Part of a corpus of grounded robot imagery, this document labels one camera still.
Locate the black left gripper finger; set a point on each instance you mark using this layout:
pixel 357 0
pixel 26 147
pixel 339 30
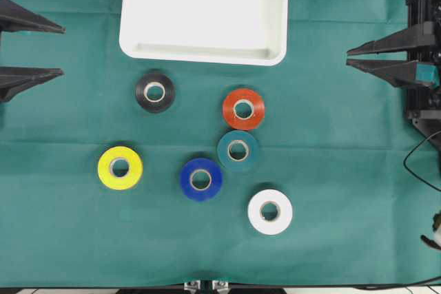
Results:
pixel 15 80
pixel 16 18

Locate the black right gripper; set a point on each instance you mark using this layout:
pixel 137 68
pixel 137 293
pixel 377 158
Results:
pixel 420 74

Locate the yellow tape roll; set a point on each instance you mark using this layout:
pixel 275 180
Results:
pixel 120 168

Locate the black tape roll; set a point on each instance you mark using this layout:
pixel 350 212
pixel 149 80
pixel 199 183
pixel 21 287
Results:
pixel 154 91

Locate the red tape roll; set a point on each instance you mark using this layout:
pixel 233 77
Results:
pixel 243 109

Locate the teal green tape roll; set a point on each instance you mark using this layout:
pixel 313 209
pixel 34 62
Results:
pixel 238 151

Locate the white plastic tray case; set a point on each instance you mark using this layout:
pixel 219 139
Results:
pixel 241 32

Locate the white tape roll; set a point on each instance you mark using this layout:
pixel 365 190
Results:
pixel 270 212

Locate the blue tape roll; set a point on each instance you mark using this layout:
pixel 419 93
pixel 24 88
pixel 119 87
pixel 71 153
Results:
pixel 201 179

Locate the green table cloth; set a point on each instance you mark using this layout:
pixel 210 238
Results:
pixel 364 184

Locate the white black object at edge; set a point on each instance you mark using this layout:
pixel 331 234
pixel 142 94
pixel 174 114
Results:
pixel 433 242

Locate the metal table clamp left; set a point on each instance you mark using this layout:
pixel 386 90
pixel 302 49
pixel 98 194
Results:
pixel 192 286

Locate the metal table clamp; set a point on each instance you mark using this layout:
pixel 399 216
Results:
pixel 220 286
pixel 192 286

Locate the metal table clamp right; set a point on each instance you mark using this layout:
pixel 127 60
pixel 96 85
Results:
pixel 220 286

